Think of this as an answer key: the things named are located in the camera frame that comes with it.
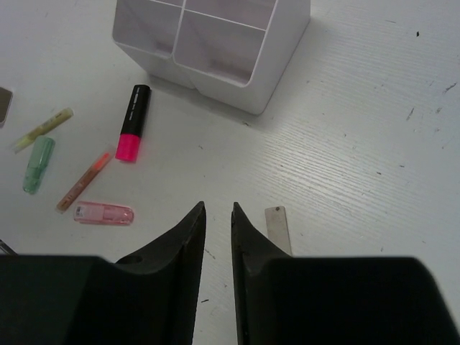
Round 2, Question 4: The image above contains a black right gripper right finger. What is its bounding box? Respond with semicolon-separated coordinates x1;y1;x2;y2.
231;204;459;344

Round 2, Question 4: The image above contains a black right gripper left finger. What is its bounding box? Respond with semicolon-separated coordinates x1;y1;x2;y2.
1;202;206;344

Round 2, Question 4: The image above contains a pink black highlighter marker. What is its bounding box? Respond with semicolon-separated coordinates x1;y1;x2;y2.
115;84;152;163

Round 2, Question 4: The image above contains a small tan eraser block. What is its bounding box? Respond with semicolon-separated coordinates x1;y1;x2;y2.
264;206;293;256

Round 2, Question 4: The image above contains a pink translucent correction tape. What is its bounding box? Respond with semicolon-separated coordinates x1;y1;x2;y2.
73;201;134;226

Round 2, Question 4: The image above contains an orange thin highlighter pen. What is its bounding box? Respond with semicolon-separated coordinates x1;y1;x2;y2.
56;146;115;213

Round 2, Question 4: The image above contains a green translucent correction tape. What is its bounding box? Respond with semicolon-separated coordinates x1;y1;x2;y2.
22;135;55;195

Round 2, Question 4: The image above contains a yellow thin highlighter pen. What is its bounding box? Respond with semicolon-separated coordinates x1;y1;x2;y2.
10;108;74;154

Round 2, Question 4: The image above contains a right white compartment organizer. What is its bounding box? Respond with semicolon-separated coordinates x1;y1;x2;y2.
173;0;311;115

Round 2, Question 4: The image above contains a white compartment organizer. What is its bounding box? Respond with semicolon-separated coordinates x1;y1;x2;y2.
173;0;311;115
112;0;194;89

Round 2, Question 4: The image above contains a left white compartment organizer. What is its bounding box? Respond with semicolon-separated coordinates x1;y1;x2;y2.
112;0;194;89

